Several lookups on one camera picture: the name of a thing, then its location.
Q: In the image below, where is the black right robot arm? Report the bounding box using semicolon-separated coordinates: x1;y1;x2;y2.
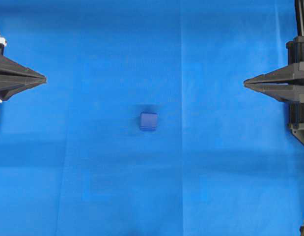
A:
244;36;304;145

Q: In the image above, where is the blue cube block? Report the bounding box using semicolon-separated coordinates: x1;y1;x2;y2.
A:
139;112;158;131

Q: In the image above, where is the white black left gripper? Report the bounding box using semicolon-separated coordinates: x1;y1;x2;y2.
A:
0;35;46;103

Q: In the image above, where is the black aluminium frame rail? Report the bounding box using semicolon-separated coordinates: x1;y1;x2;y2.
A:
295;0;304;36

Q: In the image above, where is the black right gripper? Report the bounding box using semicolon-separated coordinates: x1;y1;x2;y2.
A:
243;36;304;131

